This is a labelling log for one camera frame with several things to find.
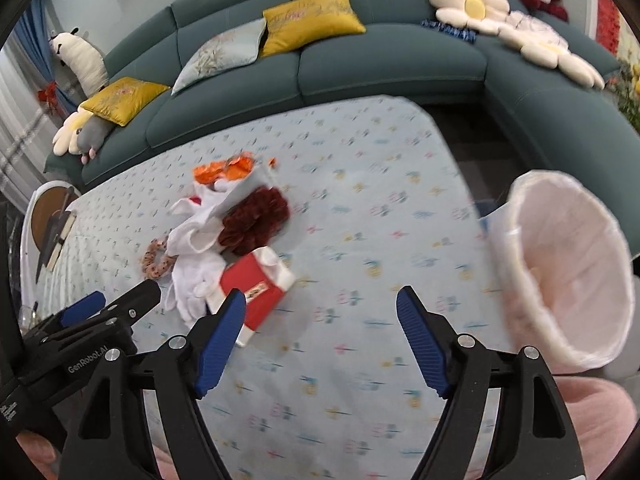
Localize red paper envelope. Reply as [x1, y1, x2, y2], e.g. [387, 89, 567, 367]
[220, 252, 291, 348]

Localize grey plush toy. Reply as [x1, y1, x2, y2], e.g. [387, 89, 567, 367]
[80, 119, 113, 165]

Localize person's pink trousers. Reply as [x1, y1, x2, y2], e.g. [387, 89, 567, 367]
[15, 375, 636, 480]

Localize white cloth gloves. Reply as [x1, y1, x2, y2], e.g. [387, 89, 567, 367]
[162, 252, 228, 323]

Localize patterned hair scrunchie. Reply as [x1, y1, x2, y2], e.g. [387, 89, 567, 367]
[145, 237, 178, 281]

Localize blue and white curtain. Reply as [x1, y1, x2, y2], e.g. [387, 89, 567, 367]
[0, 0, 81, 211]

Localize red flower wall decoration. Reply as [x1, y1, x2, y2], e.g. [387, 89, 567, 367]
[595, 0, 623, 56]

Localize round white side table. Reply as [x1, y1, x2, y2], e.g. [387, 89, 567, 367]
[20, 180, 83, 311]

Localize bin with pink liner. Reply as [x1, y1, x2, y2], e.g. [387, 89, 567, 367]
[480, 170, 633, 373]

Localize teal corner sofa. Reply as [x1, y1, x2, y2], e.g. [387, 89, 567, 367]
[44, 0, 640, 196]

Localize yellow embroidered pillow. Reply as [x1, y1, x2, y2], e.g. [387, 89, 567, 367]
[80, 76, 171, 127]
[261, 0, 367, 58]

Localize floral printed tablecloth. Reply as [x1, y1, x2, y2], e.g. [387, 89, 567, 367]
[20, 94, 511, 480]

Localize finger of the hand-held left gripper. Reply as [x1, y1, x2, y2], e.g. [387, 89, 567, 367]
[101, 279, 162, 324]
[54, 291, 107, 329]

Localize light blue embroidered pillow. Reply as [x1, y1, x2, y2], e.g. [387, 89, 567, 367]
[171, 17, 268, 96]

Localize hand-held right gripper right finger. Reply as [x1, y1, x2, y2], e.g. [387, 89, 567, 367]
[396, 285, 588, 480]

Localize blue patterned cloth strip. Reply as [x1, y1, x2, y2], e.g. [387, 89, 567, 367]
[420, 19, 478, 43]

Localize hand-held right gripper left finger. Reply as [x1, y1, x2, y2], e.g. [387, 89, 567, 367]
[59, 287, 251, 480]

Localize dark red scrunchie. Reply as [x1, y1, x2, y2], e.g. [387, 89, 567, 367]
[220, 185, 292, 256]

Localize potted flower plant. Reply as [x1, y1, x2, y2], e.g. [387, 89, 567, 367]
[607, 55, 640, 126]

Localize dark book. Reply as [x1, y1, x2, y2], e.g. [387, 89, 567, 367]
[37, 210, 78, 271]

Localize white panda plush toy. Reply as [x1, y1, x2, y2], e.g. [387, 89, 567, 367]
[48, 27, 108, 96]

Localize small cream flower cushion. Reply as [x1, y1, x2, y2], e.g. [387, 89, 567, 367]
[52, 111, 93, 156]

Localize orange snack bag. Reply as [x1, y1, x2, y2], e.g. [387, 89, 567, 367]
[192, 155, 278, 186]

